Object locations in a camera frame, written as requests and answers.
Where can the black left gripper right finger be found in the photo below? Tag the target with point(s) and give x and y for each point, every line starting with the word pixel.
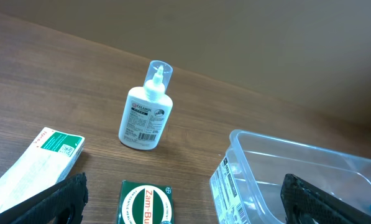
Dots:
pixel 305 203

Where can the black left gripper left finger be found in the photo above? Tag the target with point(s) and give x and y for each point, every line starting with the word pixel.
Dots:
pixel 62 203

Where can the white green medicine box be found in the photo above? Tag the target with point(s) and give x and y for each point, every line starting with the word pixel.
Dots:
pixel 47 161

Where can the clear plastic container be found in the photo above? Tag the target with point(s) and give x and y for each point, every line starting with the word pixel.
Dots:
pixel 247 183

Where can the green Zam-Buk tin box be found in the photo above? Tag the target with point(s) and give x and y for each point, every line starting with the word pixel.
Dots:
pixel 141 203

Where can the white lotion bottle clear cap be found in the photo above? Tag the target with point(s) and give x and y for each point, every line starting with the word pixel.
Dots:
pixel 147 109

